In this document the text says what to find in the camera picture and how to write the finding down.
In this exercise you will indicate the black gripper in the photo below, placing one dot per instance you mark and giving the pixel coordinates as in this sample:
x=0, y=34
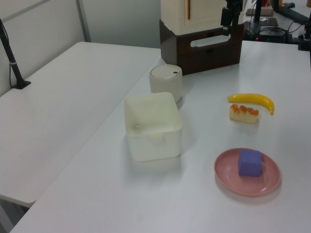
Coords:
x=234, y=4

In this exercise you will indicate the purple cube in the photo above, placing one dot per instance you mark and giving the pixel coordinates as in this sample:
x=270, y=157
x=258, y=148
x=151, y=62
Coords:
x=250, y=163

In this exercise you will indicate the black jointed monitor arm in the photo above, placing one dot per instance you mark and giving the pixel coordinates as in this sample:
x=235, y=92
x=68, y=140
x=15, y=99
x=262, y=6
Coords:
x=291, y=12

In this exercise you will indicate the black upright stand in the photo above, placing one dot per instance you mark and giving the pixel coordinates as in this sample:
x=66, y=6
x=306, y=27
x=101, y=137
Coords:
x=257, y=11

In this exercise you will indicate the black equipment box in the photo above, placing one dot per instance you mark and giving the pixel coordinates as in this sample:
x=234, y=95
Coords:
x=267, y=31

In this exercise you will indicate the dark brown drawer cabinet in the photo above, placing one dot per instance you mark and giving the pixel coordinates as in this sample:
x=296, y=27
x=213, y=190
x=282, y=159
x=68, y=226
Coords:
x=206, y=58

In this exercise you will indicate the black table clamp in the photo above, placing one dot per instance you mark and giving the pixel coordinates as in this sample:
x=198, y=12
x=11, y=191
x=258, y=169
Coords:
x=305, y=38

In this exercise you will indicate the yellow banana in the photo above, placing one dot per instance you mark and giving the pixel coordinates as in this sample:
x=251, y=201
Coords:
x=252, y=97

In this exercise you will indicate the round beige lidded trash can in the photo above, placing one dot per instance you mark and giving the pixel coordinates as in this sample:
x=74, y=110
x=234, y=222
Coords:
x=167, y=85

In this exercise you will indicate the bread slice with orange topping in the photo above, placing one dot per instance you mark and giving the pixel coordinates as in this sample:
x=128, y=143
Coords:
x=243, y=117

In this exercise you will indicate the white square plastic bin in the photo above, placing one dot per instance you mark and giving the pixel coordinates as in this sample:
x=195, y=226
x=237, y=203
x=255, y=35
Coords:
x=155, y=148

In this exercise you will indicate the pink plate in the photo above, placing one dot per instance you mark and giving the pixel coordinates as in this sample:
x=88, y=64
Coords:
x=226, y=174

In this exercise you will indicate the black camera stand pole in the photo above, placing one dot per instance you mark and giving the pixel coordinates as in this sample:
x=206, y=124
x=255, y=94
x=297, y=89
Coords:
x=9, y=53

